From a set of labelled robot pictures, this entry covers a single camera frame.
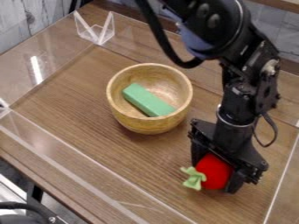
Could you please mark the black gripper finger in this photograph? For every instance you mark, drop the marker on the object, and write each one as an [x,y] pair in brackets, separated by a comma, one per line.
[199,149]
[235,182]

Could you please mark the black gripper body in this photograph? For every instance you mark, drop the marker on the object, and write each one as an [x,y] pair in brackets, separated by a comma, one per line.
[231,144]

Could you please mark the red plush fruit green stem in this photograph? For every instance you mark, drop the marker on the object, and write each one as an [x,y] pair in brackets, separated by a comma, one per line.
[210,174]

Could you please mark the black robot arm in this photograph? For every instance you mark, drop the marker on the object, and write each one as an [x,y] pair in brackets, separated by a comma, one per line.
[219,33]

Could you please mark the green rectangular block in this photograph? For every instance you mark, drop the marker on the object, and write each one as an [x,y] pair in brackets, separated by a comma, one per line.
[146,101]

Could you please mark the wooden bowl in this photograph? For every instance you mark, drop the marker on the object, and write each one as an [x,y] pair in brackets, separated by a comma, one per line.
[163,81]

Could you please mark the clear acrylic tray wall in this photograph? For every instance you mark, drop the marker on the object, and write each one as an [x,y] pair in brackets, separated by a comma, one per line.
[92,190]

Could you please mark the clear acrylic corner bracket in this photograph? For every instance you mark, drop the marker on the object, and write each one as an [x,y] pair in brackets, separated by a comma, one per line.
[95,33]

